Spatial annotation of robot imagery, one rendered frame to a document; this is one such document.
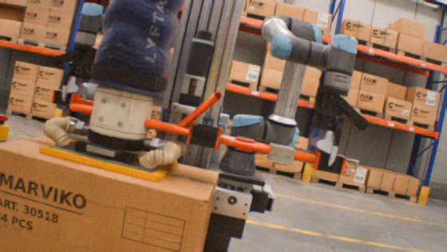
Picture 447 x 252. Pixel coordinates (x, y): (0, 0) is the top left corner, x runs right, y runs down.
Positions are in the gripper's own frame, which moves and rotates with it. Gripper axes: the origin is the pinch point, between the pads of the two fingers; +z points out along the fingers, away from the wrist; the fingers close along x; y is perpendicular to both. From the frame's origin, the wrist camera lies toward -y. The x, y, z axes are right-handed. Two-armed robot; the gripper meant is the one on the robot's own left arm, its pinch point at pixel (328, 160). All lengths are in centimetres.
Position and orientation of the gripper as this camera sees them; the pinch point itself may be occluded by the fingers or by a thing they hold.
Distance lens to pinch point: 115.7
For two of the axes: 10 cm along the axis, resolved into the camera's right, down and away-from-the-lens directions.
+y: -9.8, -2.0, 0.4
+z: -2.0, 9.8, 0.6
